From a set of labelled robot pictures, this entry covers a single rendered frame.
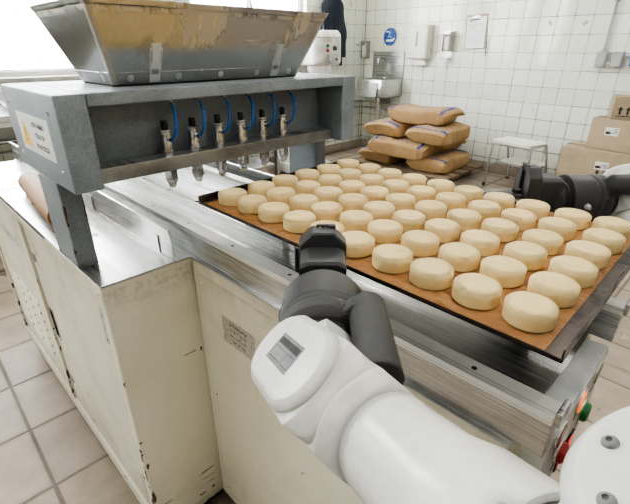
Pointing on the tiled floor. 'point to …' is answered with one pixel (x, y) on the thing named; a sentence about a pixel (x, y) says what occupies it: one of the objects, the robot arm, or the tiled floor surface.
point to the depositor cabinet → (119, 336)
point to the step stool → (517, 157)
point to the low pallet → (424, 171)
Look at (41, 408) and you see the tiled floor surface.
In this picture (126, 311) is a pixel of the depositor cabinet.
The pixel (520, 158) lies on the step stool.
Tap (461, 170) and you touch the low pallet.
